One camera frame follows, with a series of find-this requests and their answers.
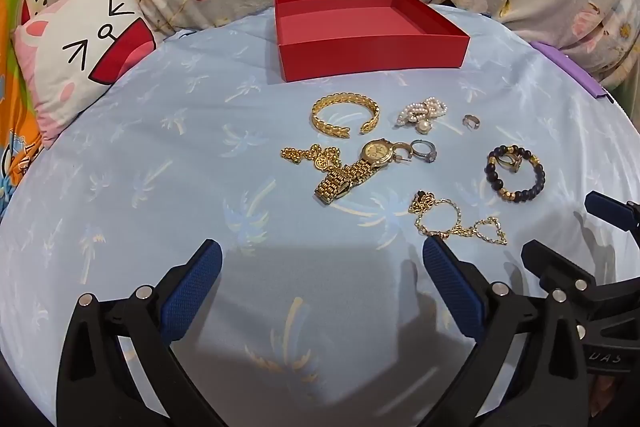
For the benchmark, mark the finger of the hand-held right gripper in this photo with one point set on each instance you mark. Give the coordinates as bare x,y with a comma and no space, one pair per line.
607,209
555,267

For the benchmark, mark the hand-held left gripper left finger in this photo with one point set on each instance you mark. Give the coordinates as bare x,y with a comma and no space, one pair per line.
192,292

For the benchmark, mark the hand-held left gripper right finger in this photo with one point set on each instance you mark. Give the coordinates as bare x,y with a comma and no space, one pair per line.
452,289

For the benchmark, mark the gold hoop earring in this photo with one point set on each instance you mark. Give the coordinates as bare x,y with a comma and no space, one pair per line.
406,148

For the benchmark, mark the gold wrist watch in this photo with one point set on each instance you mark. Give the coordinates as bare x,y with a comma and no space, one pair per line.
377,152

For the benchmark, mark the red cardboard box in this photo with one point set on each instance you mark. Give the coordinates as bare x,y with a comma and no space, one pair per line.
370,52

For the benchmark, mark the blue palm print sheet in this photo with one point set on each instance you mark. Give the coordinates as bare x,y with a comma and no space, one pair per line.
150,207

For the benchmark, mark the purple plastic strip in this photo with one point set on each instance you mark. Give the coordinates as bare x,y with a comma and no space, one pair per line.
570,69

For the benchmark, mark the cat face pillow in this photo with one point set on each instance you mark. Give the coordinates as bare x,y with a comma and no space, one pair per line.
65,72

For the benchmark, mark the orange and green cartoon cloth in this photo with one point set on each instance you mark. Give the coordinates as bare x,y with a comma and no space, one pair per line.
15,107

